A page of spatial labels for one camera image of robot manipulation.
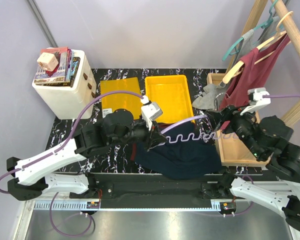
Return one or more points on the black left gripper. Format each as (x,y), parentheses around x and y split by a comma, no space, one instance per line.
(153,137)

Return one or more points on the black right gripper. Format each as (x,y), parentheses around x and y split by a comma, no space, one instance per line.
(230,112)

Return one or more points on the lavender plastic hanger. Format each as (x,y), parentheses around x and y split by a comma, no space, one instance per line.
(191,136)

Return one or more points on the navy blue tank top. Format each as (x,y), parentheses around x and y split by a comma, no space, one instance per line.
(178,161)

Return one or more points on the maroon tank top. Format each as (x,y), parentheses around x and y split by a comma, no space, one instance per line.
(254,73)

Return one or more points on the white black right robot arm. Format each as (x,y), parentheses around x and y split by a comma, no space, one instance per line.
(268,141)

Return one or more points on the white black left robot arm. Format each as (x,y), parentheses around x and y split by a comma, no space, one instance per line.
(36,175)

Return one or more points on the teal plastic hanger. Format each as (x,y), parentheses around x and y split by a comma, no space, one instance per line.
(246,43)

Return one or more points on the wooden clothes rack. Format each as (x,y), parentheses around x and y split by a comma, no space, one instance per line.
(231,151)

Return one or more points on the yellow flat lid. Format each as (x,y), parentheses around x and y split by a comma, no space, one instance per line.
(113,102)

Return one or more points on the yellow plastic bin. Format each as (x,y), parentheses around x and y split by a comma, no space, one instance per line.
(172,95)

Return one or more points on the cream drawer cabinet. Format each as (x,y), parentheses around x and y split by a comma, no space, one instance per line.
(66,102)

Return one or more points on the stack of books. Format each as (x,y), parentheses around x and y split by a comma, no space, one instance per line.
(64,74)

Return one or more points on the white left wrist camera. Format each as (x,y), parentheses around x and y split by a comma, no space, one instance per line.
(150,111)

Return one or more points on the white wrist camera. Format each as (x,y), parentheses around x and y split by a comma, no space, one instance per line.
(257,99)
(150,111)

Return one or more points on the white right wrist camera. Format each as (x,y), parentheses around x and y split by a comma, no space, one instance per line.
(257,99)

